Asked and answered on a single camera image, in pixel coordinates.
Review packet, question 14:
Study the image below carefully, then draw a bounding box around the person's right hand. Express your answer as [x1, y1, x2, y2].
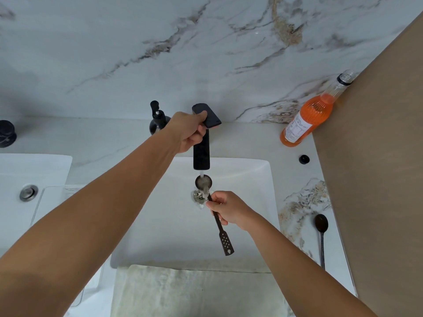
[206, 191, 257, 232]

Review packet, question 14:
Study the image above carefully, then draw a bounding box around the person's left hand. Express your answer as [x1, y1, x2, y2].
[164, 111, 208, 154]

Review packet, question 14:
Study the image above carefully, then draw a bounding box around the black faucet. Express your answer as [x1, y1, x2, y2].
[192, 103, 222, 171]

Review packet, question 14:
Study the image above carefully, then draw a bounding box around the black slotted-handle spoon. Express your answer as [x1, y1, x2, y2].
[195, 174, 235, 256]

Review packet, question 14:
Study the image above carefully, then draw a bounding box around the person's right forearm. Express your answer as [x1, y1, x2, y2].
[246, 212, 378, 317]

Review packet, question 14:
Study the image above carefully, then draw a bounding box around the person's left forearm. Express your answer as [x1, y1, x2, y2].
[0, 128, 180, 317]

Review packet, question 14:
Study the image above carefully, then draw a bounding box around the chrome sink drain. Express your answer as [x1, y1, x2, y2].
[191, 190, 209, 206]

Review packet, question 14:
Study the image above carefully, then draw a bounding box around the white rectangular sink basin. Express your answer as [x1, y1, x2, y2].
[110, 157, 282, 270]

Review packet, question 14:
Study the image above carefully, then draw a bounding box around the black soap dispenser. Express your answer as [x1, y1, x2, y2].
[149, 100, 172, 135]

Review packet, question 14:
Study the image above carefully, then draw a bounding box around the white towel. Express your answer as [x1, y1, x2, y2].
[110, 264, 292, 317]

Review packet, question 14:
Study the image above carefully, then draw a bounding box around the orange liquid glass bottle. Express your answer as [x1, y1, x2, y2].
[280, 69, 356, 148]

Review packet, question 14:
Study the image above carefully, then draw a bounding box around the clear plastic tray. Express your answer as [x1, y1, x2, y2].
[30, 185, 104, 308]

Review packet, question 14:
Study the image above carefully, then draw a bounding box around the brown cabinet panel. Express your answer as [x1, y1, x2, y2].
[312, 11, 423, 317]

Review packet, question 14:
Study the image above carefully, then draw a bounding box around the silver sink drain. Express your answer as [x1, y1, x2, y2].
[19, 184, 39, 202]

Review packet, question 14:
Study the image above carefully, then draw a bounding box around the black round jar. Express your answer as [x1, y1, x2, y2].
[0, 120, 17, 148]

